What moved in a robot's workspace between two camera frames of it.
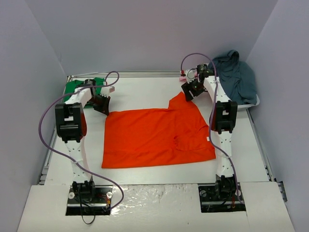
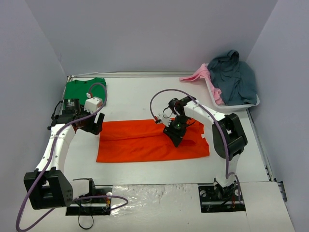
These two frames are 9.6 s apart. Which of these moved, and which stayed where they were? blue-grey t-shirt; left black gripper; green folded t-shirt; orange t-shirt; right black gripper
Moved: left black gripper; orange t-shirt; right black gripper
Stayed: green folded t-shirt; blue-grey t-shirt
